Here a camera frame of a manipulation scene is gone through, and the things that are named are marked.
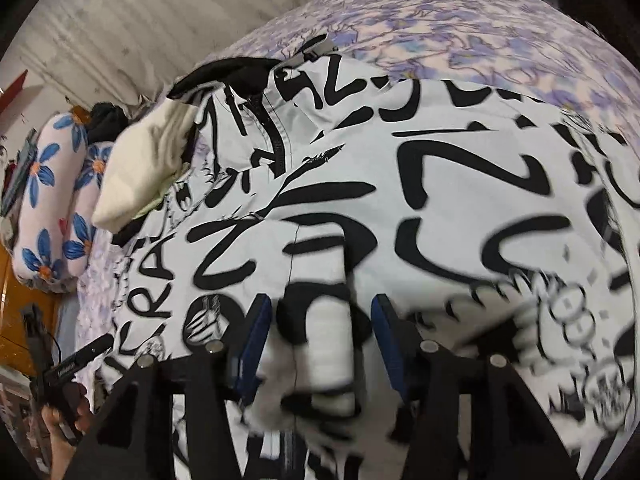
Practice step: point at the black white graffiti print jacket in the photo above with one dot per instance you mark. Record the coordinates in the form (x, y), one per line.
(495, 223)

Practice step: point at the pile of denim clothes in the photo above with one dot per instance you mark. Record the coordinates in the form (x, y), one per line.
(19, 175)

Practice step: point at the pink blue flower rolled quilt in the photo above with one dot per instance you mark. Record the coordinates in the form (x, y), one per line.
(55, 232)

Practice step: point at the cream folded fleece garment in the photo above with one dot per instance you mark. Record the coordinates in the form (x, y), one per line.
(143, 157)

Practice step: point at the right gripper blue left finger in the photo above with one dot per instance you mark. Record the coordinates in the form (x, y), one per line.
(249, 346)

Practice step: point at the red wall shelf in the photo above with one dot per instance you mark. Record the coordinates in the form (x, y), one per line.
(14, 89)

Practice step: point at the left hand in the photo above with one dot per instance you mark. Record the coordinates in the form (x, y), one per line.
(62, 451)

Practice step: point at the grey patterned curtain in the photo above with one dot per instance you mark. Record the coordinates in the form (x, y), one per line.
(117, 50)

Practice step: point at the purple floral bed blanket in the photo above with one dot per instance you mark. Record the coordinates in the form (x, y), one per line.
(524, 46)

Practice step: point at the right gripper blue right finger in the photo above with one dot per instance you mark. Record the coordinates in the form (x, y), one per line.
(399, 344)

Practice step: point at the black clothing behind quilt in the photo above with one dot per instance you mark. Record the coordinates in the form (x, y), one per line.
(107, 122)

